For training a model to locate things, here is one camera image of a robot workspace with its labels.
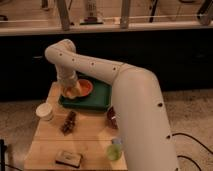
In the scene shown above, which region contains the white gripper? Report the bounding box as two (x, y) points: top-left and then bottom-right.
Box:
(57, 68), (80, 91)

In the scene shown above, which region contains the yellow-red apple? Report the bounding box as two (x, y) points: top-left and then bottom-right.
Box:
(62, 86), (82, 99)

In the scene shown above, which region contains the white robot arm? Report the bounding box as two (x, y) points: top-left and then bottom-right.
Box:
(45, 39), (180, 171)

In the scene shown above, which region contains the white paper cup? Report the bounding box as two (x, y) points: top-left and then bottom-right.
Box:
(36, 102), (53, 121)

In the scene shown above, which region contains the green translucent cup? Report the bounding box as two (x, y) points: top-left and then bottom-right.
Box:
(106, 138), (122, 161)

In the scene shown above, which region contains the green tray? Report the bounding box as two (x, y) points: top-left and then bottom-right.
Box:
(58, 74), (111, 111)

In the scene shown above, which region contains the dark red object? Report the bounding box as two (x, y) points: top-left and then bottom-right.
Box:
(107, 107), (117, 129)

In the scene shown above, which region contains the dark rectangular block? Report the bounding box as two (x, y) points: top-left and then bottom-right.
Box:
(55, 150), (82, 168)

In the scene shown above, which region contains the wooden shelf frame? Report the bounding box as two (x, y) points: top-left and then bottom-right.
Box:
(0, 0), (213, 36)

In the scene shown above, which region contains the black cable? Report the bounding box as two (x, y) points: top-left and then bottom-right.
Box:
(171, 132), (213, 171)

